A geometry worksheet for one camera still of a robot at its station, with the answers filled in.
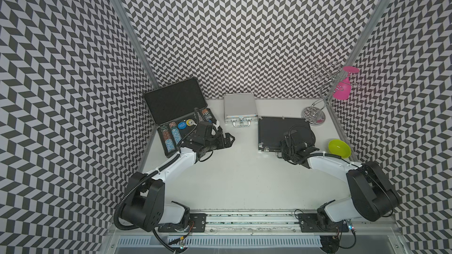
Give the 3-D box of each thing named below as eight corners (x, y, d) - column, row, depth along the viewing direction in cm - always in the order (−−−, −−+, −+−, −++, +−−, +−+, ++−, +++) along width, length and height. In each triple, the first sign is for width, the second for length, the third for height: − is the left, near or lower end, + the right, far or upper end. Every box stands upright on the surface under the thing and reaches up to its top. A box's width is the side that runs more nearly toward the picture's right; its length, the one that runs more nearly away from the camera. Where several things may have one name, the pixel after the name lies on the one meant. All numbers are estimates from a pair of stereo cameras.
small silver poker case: (222, 127, 106) (222, 122, 102) (224, 96, 123) (224, 91, 119) (257, 127, 106) (258, 122, 102) (254, 96, 123) (255, 91, 119)
